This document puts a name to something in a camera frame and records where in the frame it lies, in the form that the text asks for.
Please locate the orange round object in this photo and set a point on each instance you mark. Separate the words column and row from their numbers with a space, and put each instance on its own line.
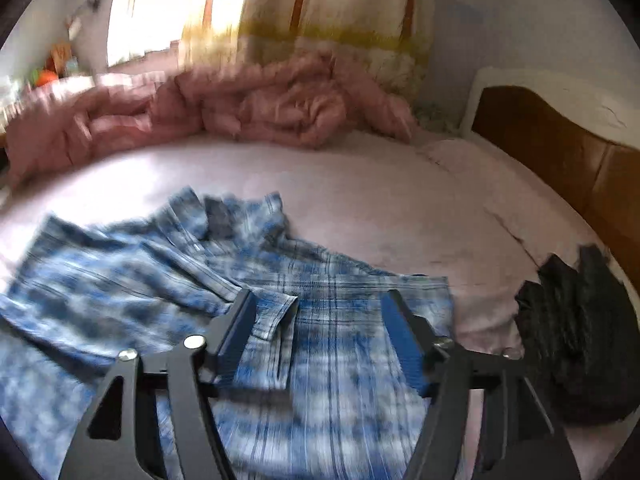
column 46, row 77

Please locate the wooden headboard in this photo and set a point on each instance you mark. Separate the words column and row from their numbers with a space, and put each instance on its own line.
column 550, row 135

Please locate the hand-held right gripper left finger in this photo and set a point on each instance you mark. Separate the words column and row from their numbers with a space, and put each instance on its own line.
column 240, row 330

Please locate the yellow patterned curtain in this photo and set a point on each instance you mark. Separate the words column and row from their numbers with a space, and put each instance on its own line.
column 325, row 15

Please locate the crumpled pink duvet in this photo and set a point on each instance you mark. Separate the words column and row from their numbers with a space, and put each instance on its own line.
column 260, row 105

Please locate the pink bed sheet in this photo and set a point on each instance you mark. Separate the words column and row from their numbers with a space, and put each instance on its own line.
column 350, row 210

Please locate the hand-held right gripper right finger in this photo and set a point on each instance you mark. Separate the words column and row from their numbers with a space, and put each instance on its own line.
column 400, row 340

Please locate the pink pillow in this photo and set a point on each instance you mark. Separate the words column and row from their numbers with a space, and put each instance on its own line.
column 480, row 175

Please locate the black garment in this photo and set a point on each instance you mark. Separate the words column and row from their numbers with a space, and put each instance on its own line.
column 575, row 335

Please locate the blue plaid shirt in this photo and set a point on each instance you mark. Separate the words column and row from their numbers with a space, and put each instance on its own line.
column 325, row 360

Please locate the bright window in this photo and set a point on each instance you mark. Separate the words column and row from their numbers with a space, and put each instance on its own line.
column 160, row 10

